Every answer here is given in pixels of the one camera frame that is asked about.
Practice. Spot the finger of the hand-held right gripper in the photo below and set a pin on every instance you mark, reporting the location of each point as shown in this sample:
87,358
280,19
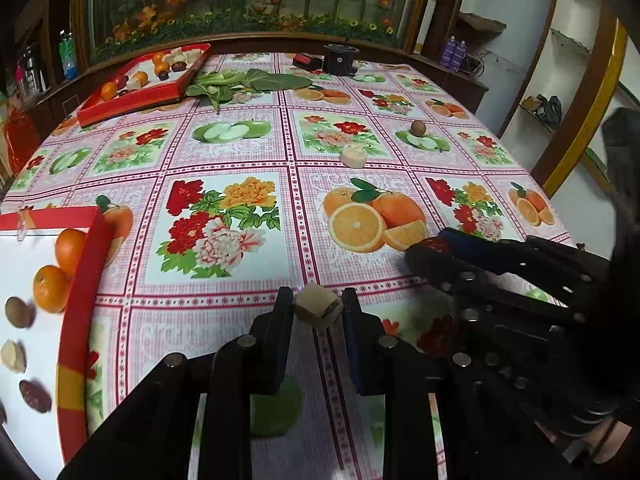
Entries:
450,280
467,248

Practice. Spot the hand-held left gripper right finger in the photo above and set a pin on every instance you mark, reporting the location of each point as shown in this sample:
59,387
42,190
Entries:
352,350

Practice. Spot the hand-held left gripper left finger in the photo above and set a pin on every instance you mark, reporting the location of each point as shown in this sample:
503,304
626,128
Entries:
280,350

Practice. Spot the beige candy cube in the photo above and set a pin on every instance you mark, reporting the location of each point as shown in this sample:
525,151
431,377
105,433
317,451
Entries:
317,306

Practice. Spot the orange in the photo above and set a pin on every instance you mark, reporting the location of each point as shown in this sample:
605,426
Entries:
161,67
159,56
141,78
108,91
50,287
70,250

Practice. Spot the brown kiwi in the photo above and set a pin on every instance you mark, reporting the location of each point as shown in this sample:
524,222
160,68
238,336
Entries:
19,312
418,127

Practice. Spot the beige candy piece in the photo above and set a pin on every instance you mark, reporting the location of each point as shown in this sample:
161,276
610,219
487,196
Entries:
353,154
176,55
130,83
193,53
12,355

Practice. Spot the large red tray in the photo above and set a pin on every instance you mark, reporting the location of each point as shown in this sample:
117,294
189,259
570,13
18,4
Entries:
15,265

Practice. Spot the person's right hand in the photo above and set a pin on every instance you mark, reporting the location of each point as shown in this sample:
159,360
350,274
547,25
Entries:
612,442

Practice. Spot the black green tool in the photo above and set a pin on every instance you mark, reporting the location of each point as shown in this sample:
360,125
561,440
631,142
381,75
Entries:
547,107

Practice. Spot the floral tablecloth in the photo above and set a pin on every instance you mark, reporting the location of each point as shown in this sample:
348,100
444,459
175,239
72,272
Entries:
300,175

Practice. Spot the purple spray can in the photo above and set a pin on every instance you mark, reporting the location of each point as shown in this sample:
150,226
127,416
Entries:
460,54
449,52

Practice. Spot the black round device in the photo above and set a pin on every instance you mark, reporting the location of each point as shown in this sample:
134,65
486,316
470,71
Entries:
340,57

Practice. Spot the small red black box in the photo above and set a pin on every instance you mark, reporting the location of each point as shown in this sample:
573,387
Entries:
306,61

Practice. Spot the large green leaf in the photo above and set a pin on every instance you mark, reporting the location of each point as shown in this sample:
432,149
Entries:
280,81

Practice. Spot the green bok choy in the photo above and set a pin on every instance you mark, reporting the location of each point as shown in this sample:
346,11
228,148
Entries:
212,89

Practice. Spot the small red tray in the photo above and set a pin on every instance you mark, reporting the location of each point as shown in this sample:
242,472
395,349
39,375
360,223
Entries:
135,105

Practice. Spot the small plastic wrapper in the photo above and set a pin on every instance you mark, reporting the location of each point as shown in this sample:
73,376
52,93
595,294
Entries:
22,225

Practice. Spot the floral bamboo mural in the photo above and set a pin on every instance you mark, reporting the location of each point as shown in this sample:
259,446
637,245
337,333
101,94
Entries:
250,0

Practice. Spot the red plastic bag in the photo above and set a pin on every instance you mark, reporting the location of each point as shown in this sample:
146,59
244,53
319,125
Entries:
20,137

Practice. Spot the green water bottle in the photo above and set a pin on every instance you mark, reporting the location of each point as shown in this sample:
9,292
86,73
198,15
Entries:
67,55

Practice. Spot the black thermos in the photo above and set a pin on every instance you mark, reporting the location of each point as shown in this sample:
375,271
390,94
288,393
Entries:
32,72

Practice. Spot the pink bottle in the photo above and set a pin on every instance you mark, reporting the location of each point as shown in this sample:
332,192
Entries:
20,74

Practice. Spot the white wall shelf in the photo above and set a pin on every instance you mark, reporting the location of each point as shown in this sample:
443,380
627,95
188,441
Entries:
565,60

